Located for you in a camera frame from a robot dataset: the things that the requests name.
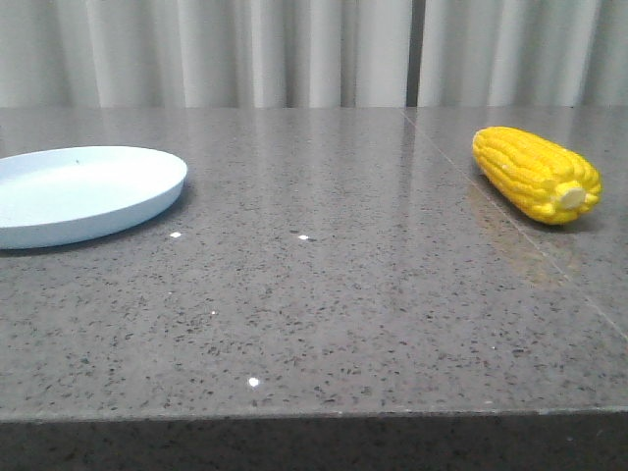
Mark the light blue round plate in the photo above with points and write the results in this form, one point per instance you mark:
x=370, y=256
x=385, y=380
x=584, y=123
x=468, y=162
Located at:
x=61, y=196

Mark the yellow corn cob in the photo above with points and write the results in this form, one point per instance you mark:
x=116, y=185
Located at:
x=546, y=181

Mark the white pleated curtain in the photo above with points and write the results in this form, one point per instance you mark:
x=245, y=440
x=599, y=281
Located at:
x=184, y=54
x=503, y=53

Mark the white pleated curtain left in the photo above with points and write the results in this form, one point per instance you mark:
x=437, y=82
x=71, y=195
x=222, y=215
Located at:
x=184, y=54

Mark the white pleated curtain right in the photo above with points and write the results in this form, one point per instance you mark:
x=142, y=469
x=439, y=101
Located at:
x=503, y=53

